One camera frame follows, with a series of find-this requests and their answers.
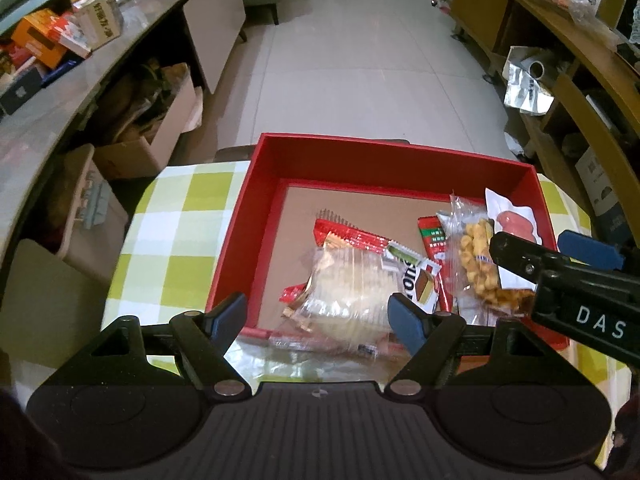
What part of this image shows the sausage pack white wrapper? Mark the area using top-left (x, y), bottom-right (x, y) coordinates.
top-left (485, 188), bottom-right (542, 292)

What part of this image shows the green checkered tablecloth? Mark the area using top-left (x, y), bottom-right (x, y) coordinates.
top-left (12, 159), bottom-right (632, 411)

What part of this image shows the red cardboard box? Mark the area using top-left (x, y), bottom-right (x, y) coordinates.
top-left (206, 133), bottom-right (556, 339)

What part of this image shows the wooden shelf unit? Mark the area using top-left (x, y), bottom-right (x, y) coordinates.
top-left (451, 0), bottom-right (639, 240)

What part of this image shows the red green snack packet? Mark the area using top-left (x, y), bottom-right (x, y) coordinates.
top-left (418, 216), bottom-right (454, 312)

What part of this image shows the red Trolli gummy bag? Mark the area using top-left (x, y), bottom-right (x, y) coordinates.
top-left (280, 219), bottom-right (399, 318)

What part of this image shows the waffle cookies clear bag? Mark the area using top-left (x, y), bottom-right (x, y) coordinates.
top-left (438, 194), bottom-right (535, 326)

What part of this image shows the long grey side counter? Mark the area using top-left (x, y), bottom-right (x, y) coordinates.
top-left (0, 0), bottom-right (246, 261)

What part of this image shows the orange carton box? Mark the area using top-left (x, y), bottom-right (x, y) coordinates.
top-left (11, 9), bottom-right (67, 70)

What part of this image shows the white printed carton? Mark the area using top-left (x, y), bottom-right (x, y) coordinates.
top-left (74, 0), bottom-right (124, 50)

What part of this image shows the beige chair back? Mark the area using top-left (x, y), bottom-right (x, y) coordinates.
top-left (0, 237), bottom-right (120, 401)

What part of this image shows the open cardboard box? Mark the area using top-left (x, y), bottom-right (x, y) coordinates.
top-left (94, 63), bottom-right (202, 180)

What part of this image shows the bread bun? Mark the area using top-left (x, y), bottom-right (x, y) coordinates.
top-left (270, 233), bottom-right (402, 359)

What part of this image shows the Kaprons wafer packet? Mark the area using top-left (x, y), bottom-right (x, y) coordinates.
top-left (385, 240), bottom-right (442, 314)

